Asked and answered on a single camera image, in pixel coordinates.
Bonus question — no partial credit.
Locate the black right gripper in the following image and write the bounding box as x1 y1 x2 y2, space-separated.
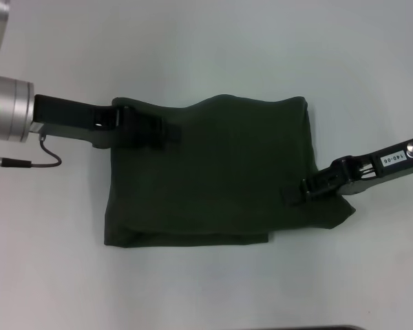
282 137 413 207

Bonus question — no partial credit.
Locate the dark green FREE print t-shirt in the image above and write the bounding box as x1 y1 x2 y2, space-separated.
103 93 357 248

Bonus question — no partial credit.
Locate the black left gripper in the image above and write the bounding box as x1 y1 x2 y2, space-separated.
30 94 182 151

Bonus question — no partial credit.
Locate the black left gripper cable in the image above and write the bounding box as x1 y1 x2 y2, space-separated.
0 135 62 170

